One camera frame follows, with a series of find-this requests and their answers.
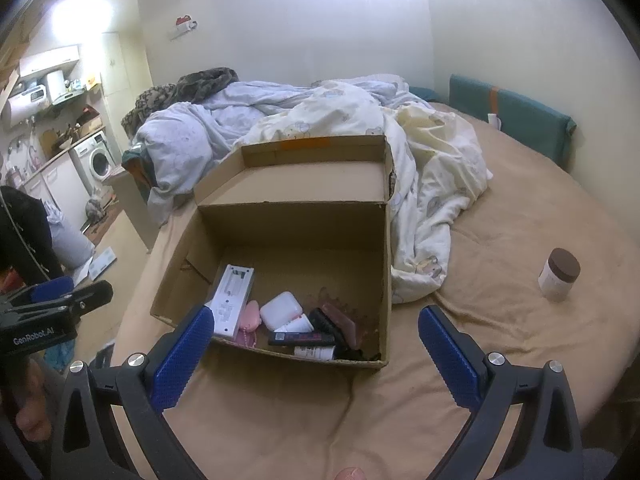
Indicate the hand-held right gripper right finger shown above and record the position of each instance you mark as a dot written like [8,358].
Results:
[450,360]

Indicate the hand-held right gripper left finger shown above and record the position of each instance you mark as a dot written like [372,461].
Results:
[182,360]

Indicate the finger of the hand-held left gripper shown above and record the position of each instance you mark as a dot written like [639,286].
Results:
[87,297]
[50,290]

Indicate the white remote control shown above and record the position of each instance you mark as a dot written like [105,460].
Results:
[232,300]

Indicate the pale pink case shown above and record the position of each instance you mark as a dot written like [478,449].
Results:
[249,316]

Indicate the white square case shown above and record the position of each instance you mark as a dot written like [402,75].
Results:
[280,309]

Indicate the white bottle with red label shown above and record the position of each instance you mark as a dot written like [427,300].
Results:
[299,324]

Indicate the small white printed bottle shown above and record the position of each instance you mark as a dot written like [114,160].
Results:
[314,352]

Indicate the black flashlight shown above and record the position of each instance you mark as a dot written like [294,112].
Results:
[322,321]

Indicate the cardboard box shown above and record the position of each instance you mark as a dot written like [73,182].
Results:
[300,230]

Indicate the person's left hand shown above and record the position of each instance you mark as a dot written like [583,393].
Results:
[30,400]

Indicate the white book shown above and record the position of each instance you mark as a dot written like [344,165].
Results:
[103,262]

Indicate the white bag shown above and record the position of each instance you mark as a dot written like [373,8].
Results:
[70,247]

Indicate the black garment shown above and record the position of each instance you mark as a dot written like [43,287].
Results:
[25,235]

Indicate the grey bundle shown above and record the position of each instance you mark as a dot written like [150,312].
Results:
[95,210]

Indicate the white kitchen counter cabinet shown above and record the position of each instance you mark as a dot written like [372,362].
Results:
[57,190]

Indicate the wooden nightstand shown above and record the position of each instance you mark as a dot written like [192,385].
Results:
[135,205]

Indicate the white jar with brown lid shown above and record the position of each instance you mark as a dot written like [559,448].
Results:
[555,282]

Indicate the white washing machine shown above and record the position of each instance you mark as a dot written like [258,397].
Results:
[100,160]

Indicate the teal cloth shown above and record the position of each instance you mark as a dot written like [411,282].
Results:
[135,165]

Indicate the white printed duvet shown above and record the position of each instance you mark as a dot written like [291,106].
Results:
[440,185]

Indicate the white water heater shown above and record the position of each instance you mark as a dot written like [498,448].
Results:
[22,105]

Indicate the dark patterned blanket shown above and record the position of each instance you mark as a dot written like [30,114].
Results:
[200,82]

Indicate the white charger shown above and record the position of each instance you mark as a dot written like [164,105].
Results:
[494,120]

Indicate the teal headboard cushion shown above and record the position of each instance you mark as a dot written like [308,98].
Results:
[525,115]

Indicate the white wall cabinet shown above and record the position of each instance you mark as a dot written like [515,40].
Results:
[50,60]

